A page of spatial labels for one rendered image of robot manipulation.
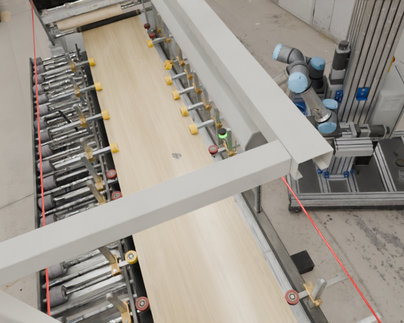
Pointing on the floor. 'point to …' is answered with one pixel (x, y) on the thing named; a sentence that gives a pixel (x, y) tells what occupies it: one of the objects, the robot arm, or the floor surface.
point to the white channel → (181, 193)
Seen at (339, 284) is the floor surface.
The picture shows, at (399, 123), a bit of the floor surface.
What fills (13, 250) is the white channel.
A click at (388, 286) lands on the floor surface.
